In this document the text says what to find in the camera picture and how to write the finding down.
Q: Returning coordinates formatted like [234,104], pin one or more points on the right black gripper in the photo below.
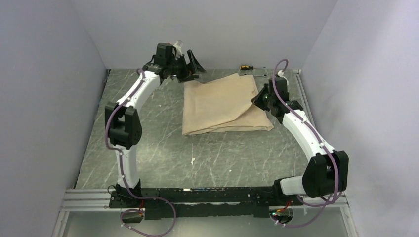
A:
[257,100]

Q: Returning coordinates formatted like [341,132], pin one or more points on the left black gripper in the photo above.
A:
[187,76]

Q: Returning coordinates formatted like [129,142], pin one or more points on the beige cloth wrap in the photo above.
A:
[222,105]

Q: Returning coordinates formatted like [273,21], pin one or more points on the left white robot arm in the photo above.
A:
[123,129]

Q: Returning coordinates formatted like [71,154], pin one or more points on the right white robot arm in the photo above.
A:
[327,168]

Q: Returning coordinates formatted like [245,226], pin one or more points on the flat metal wrench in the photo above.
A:
[258,74]

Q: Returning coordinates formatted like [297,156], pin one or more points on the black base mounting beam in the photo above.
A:
[159,203]

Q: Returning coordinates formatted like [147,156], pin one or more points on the yellow handled screwdriver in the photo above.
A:
[248,67]

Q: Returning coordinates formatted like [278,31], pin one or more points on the aluminium frame rail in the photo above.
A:
[97,200]

